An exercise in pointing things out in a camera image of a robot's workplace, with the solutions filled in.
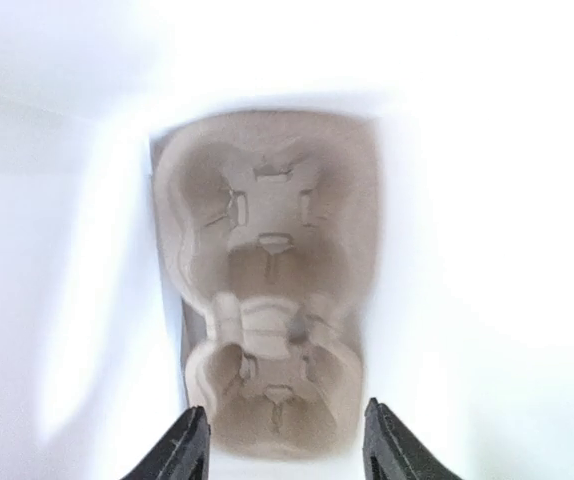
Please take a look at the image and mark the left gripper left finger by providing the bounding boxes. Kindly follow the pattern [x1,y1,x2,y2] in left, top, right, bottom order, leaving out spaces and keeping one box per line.
[123,406,211,480]

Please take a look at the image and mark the brown paper bag white handles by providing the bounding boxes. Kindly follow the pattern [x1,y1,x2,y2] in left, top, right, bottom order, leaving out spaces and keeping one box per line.
[0,1,574,479]

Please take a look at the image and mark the brown cardboard cup carrier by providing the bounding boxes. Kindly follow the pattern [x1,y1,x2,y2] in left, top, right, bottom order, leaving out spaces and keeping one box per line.
[153,110,380,459]

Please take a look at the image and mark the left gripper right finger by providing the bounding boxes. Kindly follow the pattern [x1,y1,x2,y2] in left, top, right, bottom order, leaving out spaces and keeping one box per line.
[362,398,461,480]

